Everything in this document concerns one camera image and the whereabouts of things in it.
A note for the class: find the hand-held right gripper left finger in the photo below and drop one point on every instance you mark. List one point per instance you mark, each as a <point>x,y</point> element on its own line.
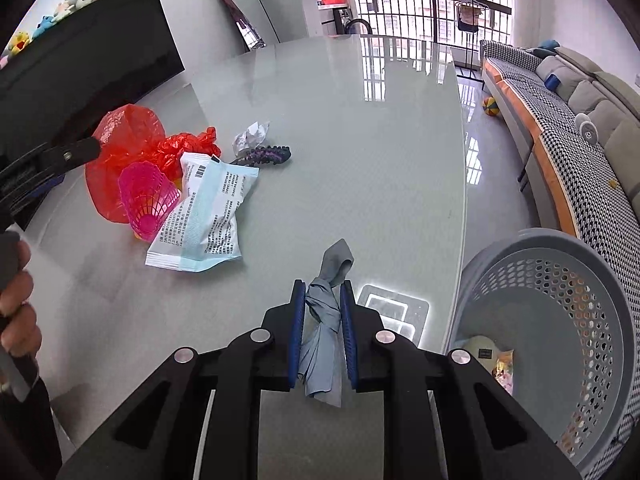
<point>298,330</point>

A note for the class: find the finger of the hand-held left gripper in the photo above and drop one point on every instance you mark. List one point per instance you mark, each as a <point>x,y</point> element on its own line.
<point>70,152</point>

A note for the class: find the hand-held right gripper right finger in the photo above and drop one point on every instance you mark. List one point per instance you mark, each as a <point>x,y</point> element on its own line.
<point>348,335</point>

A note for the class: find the grey knotted cloth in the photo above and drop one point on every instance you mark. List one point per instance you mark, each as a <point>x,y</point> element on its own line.
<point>320,310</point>

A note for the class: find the red plastic bag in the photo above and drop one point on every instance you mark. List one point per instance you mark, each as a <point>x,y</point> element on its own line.
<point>120,130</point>

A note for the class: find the pink plastic mesh cup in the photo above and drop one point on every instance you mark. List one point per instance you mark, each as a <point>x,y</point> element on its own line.
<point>145,200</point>

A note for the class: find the white and blue packet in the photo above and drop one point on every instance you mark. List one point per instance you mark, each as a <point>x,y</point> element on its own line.
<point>210,220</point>

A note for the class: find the grey perforated basket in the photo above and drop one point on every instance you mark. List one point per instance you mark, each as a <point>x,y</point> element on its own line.
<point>550,330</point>

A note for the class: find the person's left forearm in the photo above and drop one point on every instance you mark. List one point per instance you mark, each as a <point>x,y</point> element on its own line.
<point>25,435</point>

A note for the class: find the person's left hand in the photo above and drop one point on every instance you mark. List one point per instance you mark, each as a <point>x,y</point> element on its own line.
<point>17,310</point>

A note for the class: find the black television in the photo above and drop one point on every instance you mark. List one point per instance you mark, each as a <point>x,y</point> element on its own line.
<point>100,50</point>

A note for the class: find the white packet with black label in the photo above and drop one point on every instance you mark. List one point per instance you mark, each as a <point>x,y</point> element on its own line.
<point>475,347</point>

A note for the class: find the colourful snack wrapper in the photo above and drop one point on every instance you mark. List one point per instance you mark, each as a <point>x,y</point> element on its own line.
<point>504,367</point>

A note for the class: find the crumpled white paper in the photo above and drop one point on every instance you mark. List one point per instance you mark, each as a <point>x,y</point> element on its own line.
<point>250,136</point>

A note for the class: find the leaning mirror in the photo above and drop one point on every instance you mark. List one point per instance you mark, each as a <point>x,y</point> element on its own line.
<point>250,5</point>

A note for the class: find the colourful ball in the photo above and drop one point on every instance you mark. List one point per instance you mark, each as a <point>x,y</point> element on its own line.
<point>490,106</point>

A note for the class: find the white shelf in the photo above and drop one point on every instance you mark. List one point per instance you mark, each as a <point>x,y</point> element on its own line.
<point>332,17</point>

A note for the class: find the black hoop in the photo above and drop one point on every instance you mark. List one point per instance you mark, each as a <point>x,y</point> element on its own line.
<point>350,24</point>

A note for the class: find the white round device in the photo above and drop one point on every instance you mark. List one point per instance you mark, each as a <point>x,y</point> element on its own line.
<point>586,130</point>

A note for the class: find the small blue cushion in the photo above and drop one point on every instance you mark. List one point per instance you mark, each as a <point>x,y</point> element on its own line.
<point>552,81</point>

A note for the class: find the window grille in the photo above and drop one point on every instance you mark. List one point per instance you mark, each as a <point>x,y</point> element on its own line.
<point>400,10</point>

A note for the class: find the clothes drying rack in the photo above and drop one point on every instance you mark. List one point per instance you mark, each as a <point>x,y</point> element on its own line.
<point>470,12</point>

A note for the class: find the blue plush toy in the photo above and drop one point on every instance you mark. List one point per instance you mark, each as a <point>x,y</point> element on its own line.
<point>547,45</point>

